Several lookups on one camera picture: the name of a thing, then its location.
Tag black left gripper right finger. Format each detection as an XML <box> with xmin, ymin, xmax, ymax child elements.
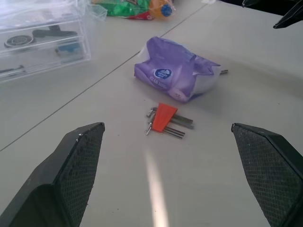
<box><xmin>231</xmin><ymin>122</ymin><xmax>303</xmax><ymax>227</ymax></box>

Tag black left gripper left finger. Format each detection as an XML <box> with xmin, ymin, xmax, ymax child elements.
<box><xmin>0</xmin><ymin>122</ymin><xmax>106</xmax><ymax>227</ymax></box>

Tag large steel hex key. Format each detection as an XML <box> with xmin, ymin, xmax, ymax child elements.
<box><xmin>169</xmin><ymin>121</ymin><xmax>195</xmax><ymax>130</ymax></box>

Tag hex keys in orange holder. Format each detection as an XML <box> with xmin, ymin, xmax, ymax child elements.
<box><xmin>146</xmin><ymin>107</ymin><xmax>194</xmax><ymax>124</ymax></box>

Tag red plastic hex key holder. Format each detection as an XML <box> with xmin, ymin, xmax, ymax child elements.
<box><xmin>151</xmin><ymin>103</ymin><xmax>178</xmax><ymax>131</ymax></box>

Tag orange bottle blue cap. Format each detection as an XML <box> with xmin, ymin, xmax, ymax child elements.
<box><xmin>148</xmin><ymin>0</ymin><xmax>174</xmax><ymax>21</ymax></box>

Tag purple tissue pack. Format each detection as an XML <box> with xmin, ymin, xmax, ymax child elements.
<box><xmin>134</xmin><ymin>36</ymin><xmax>222</xmax><ymax>103</ymax></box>

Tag red snack package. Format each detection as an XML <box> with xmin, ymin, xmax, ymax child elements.
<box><xmin>128</xmin><ymin>11</ymin><xmax>157</xmax><ymax>21</ymax></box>

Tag thin black tool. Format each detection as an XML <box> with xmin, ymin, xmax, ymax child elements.
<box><xmin>0</xmin><ymin>64</ymin><xmax>27</xmax><ymax>74</ymax></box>

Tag blue and white item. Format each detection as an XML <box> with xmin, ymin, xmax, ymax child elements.
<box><xmin>55</xmin><ymin>43</ymin><xmax>81</xmax><ymax>58</ymax></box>

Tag green snack package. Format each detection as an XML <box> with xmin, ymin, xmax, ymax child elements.
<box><xmin>104</xmin><ymin>0</ymin><xmax>152</xmax><ymax>17</ymax></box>

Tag clear acrylic drawer box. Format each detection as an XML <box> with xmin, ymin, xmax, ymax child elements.
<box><xmin>0</xmin><ymin>0</ymin><xmax>92</xmax><ymax>84</ymax></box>

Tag black round disc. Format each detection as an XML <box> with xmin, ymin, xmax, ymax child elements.
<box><xmin>3</xmin><ymin>35</ymin><xmax>38</xmax><ymax>49</ymax></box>

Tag colourful snack bag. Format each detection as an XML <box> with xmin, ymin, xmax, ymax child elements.
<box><xmin>84</xmin><ymin>0</ymin><xmax>177</xmax><ymax>22</ymax></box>

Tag black handled tool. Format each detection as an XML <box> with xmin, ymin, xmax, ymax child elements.
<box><xmin>31</xmin><ymin>25</ymin><xmax>79</xmax><ymax>40</ymax></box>

